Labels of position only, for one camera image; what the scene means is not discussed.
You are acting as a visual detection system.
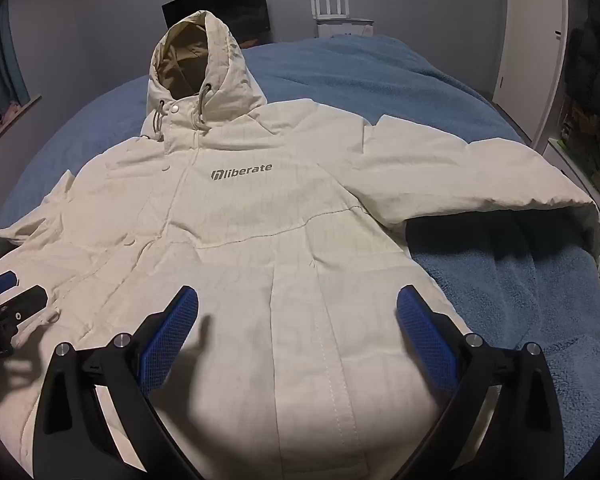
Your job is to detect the white router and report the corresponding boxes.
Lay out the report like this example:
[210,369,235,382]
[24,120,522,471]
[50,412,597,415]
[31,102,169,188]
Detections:
[310,0,376,39]

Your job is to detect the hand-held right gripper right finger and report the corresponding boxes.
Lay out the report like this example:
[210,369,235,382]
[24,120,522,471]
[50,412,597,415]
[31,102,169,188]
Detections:
[395,285,577,480]

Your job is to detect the dark hanging clothes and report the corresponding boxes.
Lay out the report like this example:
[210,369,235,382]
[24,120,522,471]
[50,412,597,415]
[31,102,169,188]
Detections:
[565,15,600,128]

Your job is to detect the teal curtain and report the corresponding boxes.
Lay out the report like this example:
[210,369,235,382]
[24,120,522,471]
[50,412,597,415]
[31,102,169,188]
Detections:
[0,0,31,107]

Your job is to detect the blue fleece blanket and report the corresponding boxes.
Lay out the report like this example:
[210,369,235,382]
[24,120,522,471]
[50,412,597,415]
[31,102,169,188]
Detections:
[0,35,600,480]

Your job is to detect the cream hooded jacket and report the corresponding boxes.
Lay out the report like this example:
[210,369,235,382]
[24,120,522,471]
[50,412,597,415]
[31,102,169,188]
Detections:
[0,10,600,480]

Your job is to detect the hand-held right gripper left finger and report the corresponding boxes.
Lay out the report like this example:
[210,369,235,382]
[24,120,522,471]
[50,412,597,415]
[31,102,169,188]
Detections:
[32,285,207,480]

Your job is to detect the black monitor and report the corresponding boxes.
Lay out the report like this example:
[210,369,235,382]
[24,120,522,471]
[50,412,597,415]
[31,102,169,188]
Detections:
[161,0,272,47]

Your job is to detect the white cabinet door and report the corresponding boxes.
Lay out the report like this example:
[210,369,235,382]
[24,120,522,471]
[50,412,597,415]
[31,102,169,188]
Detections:
[490,0,571,147]

